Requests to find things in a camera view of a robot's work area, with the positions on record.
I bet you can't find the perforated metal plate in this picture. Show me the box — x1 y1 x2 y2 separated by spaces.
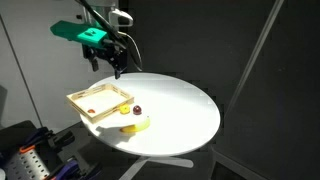
2 148 52 180

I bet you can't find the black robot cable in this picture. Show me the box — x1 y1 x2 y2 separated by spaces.
77 0 144 73

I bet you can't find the wooden slatted tray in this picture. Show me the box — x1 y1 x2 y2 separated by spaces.
65 82 135 125

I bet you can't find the purple clamp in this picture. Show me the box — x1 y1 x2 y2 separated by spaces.
46 158 81 180

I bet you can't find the yellow toy banana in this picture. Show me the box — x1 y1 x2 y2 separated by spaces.
120 115 152 135

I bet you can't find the grey diagonal metal bar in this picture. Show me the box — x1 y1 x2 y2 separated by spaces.
224 0 286 116

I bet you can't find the dark red toy plum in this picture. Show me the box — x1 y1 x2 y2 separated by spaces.
132 104 143 116

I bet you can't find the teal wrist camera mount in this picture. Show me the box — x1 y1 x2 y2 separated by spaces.
49 19 110 51

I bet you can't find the small yellow toy fruit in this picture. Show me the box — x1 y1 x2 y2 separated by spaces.
118 103 131 116

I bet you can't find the blue clamp orange handle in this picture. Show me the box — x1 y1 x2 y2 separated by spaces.
18 126 55 155

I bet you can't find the round white table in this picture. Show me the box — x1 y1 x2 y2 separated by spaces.
79 72 222 158

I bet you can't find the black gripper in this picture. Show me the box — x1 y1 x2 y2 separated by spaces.
82 40 129 80

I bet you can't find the white table base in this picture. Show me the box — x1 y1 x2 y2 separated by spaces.
118 155 195 180

